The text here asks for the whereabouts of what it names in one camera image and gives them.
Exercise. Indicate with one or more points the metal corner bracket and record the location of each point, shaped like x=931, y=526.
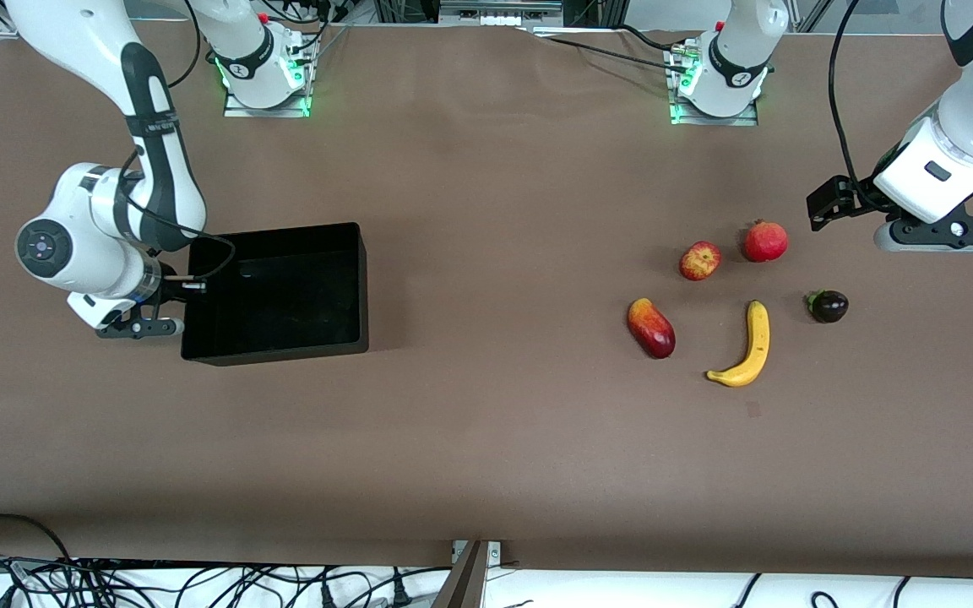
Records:
x=495, y=551

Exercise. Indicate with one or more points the red pomegranate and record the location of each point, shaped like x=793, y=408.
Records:
x=765, y=242

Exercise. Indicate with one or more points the table cover sheet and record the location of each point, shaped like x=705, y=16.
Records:
x=453, y=464

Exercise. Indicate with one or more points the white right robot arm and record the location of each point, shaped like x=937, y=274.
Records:
x=89, y=228

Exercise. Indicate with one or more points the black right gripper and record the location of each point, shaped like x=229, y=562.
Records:
x=169, y=288

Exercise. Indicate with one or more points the yellow banana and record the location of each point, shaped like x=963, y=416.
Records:
x=744, y=367

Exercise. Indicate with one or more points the white device panel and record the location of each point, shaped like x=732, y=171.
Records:
x=499, y=13

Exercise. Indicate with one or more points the black plastic box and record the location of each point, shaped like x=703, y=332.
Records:
x=284, y=295

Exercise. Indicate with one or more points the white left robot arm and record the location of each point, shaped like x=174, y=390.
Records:
x=968, y=127

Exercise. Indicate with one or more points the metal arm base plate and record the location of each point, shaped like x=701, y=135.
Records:
x=740, y=122
x=237, y=109

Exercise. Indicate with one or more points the red yellow apple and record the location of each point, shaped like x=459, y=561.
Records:
x=700, y=260

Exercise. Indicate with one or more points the red yellow mango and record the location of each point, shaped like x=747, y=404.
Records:
x=652, y=329

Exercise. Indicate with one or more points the dark purple eggplant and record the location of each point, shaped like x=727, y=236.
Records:
x=828, y=307

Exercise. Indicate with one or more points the dark metal post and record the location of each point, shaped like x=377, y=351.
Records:
x=463, y=583

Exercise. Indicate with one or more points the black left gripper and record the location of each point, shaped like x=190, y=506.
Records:
x=857, y=199

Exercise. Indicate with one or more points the black power plug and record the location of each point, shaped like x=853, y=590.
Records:
x=326, y=596
x=402, y=595

